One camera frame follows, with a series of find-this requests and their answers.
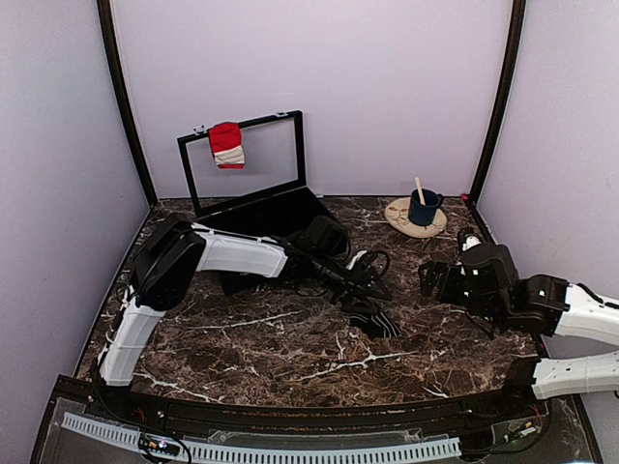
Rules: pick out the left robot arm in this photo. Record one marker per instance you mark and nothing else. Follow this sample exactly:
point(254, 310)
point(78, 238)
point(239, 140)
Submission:
point(163, 269)

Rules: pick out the black front rail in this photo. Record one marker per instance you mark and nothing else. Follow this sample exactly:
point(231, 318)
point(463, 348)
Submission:
point(466, 415)

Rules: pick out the left black frame post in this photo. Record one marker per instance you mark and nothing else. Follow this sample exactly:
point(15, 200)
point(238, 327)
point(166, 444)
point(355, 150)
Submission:
point(115, 67)

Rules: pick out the dark blue mug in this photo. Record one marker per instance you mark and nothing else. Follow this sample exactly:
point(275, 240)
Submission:
point(423, 213)

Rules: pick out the white slotted cable duct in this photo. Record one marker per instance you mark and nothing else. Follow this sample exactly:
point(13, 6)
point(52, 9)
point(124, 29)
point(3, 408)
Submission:
point(125, 438)

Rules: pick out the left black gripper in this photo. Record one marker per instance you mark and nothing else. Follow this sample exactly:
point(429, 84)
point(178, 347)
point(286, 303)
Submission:
point(362, 290)

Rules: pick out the wooden stick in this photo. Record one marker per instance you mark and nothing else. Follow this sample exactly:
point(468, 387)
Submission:
point(420, 191)

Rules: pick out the black display case box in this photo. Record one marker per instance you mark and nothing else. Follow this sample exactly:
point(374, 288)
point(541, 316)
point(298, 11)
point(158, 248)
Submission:
point(269, 195)

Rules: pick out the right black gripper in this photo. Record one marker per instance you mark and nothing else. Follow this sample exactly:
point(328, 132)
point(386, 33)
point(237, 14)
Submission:
point(447, 292)

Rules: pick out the right black frame post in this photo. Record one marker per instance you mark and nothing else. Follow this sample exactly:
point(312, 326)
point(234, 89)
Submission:
point(501, 99)

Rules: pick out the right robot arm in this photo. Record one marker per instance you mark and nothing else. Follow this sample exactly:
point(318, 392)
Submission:
point(486, 283)

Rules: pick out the black frame post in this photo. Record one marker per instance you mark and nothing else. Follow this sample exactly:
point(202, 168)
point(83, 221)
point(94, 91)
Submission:
point(115, 67)
point(501, 99)

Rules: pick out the small green circuit board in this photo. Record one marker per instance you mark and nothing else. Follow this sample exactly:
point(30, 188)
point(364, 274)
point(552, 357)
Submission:
point(157, 445)

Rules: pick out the red and beige sock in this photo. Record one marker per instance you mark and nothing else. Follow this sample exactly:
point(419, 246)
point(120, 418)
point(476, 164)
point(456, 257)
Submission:
point(226, 146)

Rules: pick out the black white striped sock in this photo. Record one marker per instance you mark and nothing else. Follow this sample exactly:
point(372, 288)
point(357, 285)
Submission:
point(377, 325)

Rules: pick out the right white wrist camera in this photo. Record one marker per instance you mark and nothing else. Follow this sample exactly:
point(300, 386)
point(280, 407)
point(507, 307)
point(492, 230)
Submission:
point(467, 239)

